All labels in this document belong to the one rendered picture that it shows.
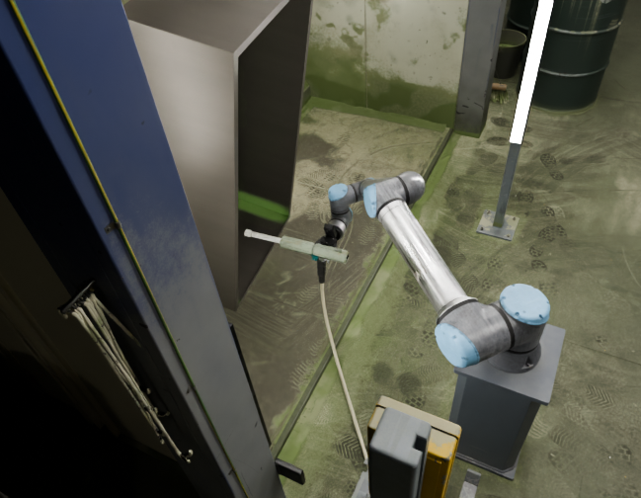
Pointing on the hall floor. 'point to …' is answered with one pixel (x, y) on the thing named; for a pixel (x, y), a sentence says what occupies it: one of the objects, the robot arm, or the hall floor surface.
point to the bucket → (509, 58)
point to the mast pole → (507, 184)
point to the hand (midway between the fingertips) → (319, 257)
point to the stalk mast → (398, 456)
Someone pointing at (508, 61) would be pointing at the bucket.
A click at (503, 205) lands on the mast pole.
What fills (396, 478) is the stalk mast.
